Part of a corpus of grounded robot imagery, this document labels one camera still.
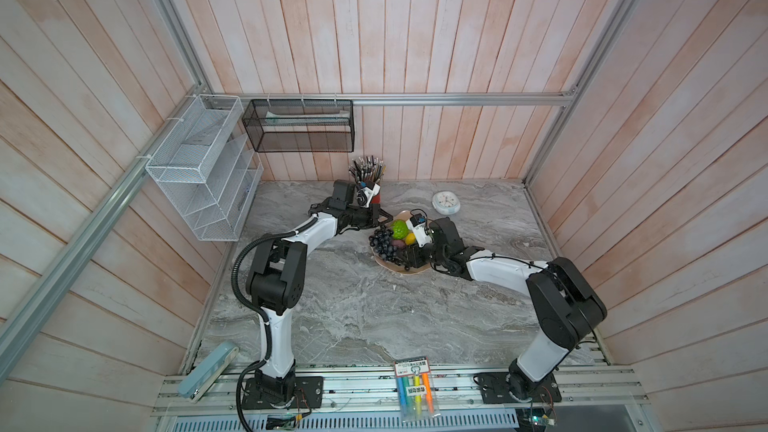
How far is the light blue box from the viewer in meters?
0.72

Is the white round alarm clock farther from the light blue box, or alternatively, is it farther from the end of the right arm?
the light blue box

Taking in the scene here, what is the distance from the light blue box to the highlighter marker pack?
452 millimetres

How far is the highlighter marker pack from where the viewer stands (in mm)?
715

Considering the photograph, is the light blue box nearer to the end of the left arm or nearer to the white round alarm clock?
the end of the left arm

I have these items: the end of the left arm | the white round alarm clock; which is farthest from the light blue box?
the white round alarm clock

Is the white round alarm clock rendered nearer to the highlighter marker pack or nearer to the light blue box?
the highlighter marker pack

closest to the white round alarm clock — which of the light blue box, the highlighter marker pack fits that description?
the highlighter marker pack

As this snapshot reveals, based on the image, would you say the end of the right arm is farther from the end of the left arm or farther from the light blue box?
the light blue box
